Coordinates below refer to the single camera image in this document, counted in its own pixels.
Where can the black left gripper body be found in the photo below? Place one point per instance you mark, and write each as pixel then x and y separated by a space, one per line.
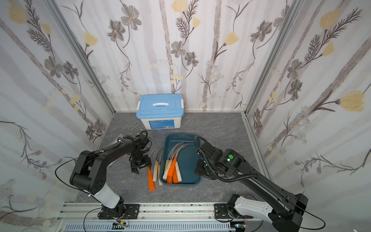
pixel 139 162

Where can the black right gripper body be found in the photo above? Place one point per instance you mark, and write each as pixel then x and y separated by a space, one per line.
pixel 201 168

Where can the wooden handle sickle group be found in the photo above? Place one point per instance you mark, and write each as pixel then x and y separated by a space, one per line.
pixel 171 159

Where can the orange handle sickle group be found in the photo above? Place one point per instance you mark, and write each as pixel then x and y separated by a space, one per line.
pixel 169 180

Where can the thin orange handle sickle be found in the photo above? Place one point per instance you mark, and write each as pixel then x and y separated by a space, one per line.
pixel 174 178

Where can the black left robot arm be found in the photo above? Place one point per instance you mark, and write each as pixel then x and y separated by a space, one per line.
pixel 90 171

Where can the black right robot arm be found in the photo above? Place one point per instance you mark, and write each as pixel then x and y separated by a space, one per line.
pixel 283 209

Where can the teal plastic storage bin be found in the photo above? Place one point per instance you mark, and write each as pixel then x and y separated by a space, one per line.
pixel 187 159

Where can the white storage box blue lid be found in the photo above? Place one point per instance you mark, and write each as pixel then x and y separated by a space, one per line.
pixel 160 111

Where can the bagged blue face masks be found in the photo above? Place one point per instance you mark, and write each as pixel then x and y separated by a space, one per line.
pixel 116 156

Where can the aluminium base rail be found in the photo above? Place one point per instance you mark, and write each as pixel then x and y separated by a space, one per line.
pixel 158 217

